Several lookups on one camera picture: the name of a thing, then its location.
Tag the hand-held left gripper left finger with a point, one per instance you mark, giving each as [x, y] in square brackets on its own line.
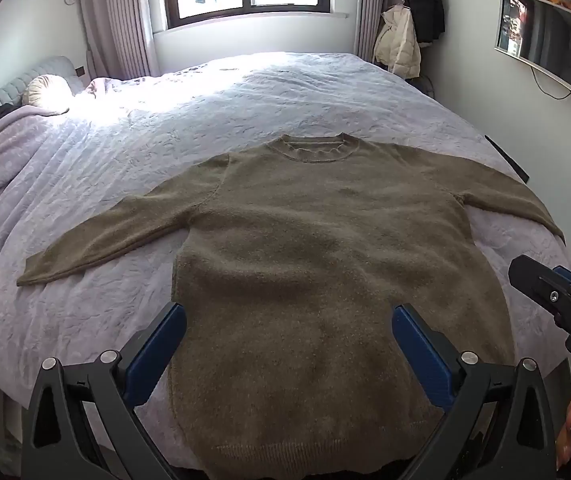
[158, 355]

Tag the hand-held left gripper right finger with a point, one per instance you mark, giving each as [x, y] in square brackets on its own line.
[423, 355]

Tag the brown knit sweater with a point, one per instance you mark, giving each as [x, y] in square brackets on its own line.
[315, 280]

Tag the bed with lavender quilt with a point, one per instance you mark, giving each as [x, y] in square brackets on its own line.
[140, 125]

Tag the cream puffer jacket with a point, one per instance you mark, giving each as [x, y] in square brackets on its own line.
[398, 42]

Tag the round beige pillow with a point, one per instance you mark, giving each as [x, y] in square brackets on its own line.
[48, 92]

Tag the black hanging jacket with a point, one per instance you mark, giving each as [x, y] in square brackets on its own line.
[423, 0]

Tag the grey padded headboard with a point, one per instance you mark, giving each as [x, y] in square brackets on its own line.
[25, 77]

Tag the pale pleated curtain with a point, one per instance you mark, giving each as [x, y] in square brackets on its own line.
[115, 20]
[369, 10]

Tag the wall mounted television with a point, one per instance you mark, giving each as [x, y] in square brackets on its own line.
[548, 45]

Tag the dark bedside wall switch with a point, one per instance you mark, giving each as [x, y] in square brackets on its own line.
[80, 71]

